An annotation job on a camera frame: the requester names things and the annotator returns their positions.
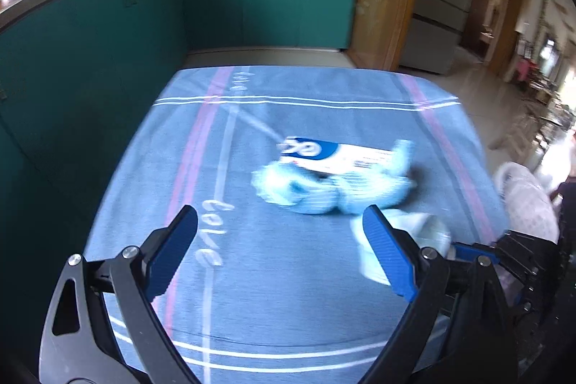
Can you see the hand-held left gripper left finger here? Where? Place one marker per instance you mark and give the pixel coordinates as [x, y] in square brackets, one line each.
[173, 249]

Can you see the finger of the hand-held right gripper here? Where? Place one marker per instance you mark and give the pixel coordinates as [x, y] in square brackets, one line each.
[472, 251]

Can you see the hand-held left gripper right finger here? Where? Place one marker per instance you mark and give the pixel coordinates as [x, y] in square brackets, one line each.
[387, 253]

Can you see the blue face mask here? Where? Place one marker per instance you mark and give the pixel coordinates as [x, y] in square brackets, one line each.
[427, 231]

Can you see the bin with white plastic liner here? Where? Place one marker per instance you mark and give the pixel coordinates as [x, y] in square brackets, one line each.
[522, 195]

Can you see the light blue textured cloth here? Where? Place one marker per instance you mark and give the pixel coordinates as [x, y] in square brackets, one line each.
[306, 195]

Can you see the blue striped tablecloth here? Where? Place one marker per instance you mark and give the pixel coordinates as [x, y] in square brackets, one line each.
[270, 276]

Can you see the white and blue box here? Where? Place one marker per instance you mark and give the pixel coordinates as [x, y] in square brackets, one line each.
[351, 157]

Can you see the wooden bench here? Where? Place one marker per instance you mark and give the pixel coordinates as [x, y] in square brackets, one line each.
[517, 127]

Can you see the wooden chair with pink cloth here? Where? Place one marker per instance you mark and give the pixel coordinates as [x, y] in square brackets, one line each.
[524, 69]

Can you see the dark wooden door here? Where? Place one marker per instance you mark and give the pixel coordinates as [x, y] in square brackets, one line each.
[483, 6]

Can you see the teal base cabinets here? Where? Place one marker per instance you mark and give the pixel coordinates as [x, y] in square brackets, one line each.
[270, 6]

